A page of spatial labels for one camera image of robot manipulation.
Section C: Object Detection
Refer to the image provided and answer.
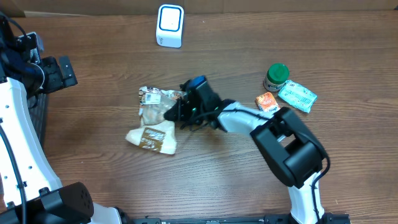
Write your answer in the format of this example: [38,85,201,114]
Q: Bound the black mesh basket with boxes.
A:
[27,94,49,146]

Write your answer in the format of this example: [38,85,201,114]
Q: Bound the white barcode scanner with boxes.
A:
[155,4,185,48]

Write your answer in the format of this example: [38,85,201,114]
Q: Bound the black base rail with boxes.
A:
[129,213,351,224]

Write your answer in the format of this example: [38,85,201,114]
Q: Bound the orange small box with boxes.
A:
[255,92,280,113]

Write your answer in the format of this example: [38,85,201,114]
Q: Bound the snack bag brown white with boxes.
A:
[125,86,183,155]

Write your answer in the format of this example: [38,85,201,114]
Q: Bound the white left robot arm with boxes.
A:
[1,14,129,223]

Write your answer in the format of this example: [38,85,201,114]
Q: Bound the teal tissue pack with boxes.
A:
[278,80,318,113]

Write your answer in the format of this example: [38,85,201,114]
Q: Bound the green lid jar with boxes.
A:
[263,63,290,91]

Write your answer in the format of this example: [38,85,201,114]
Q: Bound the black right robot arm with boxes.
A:
[164,80,330,223]

